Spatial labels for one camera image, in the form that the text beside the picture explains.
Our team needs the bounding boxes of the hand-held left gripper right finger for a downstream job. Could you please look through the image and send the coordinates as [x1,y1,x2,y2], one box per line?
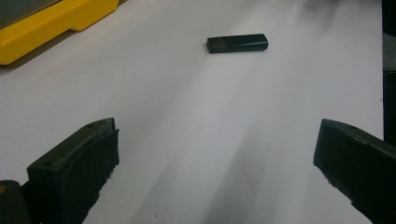
[313,118,396,224]

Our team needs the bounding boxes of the yellow plastic case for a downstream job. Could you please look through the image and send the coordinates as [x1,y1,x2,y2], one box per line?
[0,0,120,66]

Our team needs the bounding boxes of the small black rectangular block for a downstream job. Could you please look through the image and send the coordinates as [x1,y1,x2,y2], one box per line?
[206,33,269,54]

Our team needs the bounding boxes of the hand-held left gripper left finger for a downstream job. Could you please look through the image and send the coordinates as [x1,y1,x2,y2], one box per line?
[26,117,120,224]

